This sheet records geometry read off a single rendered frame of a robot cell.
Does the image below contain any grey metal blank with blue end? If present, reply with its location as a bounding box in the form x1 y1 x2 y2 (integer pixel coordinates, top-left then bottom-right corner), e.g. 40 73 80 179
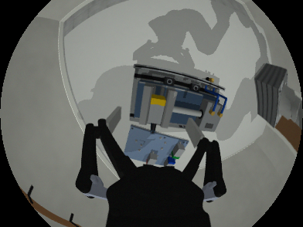
164 156 175 166

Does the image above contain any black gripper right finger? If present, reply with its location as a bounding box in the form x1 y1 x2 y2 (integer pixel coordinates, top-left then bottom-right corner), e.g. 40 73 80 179
169 117 226 203

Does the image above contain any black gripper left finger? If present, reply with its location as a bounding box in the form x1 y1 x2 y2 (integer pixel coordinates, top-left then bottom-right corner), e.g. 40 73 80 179
75 107 155 200

